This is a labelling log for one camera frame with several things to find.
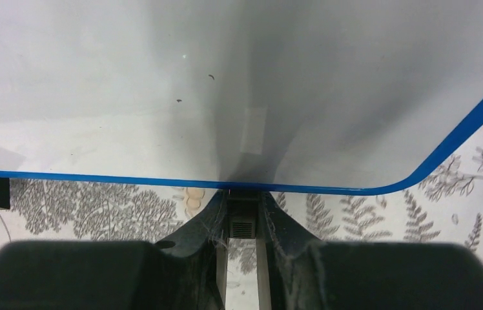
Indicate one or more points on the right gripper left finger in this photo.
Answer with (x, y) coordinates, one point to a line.
(184, 270)

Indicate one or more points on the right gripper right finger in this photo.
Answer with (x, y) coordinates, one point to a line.
(297, 270)

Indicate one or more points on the blue framed whiteboard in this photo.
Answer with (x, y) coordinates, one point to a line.
(329, 97)

